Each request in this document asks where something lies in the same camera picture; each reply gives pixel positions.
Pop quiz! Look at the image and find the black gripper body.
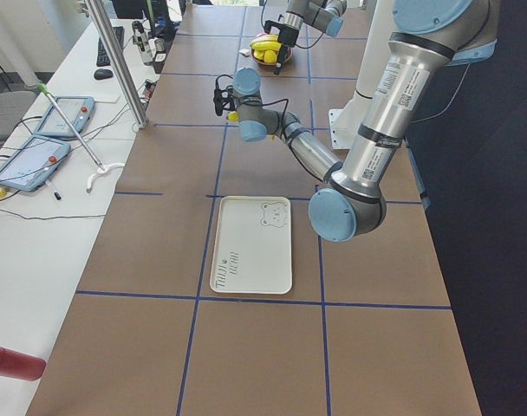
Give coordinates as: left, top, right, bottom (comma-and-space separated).
277, 24, 299, 46

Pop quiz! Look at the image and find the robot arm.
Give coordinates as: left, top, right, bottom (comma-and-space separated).
264, 0, 347, 75
229, 1, 500, 242

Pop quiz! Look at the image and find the brown wicker basket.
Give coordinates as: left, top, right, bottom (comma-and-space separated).
250, 47, 276, 66

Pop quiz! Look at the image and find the yellow lemon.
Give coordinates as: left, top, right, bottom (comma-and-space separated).
263, 49, 277, 65

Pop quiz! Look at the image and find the yellow star fruit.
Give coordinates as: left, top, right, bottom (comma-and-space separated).
252, 49, 264, 62

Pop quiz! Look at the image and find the black keyboard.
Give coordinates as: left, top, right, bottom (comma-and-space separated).
95, 25, 125, 68

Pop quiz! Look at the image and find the black computer mouse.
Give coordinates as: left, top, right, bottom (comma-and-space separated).
94, 68, 114, 81

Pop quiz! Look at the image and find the cream bear tray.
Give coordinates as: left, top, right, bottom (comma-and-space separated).
210, 196, 292, 295

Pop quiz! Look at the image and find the upper blue teach pendant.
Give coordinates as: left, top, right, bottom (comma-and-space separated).
34, 95, 95, 140

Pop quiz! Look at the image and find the blue teach pendant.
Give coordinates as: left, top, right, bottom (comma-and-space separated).
34, 95, 95, 140
0, 134, 71, 192

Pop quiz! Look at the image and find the silver rod on stand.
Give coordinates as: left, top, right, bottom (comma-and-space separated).
37, 82, 125, 193

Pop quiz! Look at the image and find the lower blue teach pendant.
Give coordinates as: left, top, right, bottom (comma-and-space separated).
0, 134, 71, 192

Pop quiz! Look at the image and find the red fire extinguisher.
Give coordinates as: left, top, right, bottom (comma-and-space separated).
0, 347, 46, 381

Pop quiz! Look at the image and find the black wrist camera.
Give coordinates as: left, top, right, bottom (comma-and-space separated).
212, 85, 236, 117
263, 20, 283, 34

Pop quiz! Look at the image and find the black camera cable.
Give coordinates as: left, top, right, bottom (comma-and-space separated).
214, 74, 290, 140
261, 0, 329, 49

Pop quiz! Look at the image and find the aluminium frame post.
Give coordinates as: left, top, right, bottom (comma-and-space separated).
84, 0, 148, 129

